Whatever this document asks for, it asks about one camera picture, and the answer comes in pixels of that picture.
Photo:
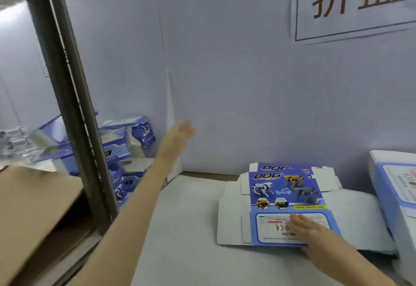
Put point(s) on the person's left hand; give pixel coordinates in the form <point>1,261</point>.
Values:
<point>174,143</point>

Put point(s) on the stack of boxes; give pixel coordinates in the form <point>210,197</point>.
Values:
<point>396,191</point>
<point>231,221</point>

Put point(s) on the person's right hand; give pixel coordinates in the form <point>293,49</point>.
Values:
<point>315,240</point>

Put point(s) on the person's right forearm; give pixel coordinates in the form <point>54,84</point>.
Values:
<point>357,268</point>

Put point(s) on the pile of blue boxes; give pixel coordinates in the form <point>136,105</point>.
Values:
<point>133,131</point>

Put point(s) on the brown cardboard sheet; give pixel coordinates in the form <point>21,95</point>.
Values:
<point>32,217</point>

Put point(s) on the person's left forearm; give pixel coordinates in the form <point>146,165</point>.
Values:
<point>127,230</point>

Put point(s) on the white paper wall sign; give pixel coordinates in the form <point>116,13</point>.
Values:
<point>354,3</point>

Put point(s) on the blue dog-print cardboard box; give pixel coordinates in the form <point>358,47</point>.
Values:
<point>286,188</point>

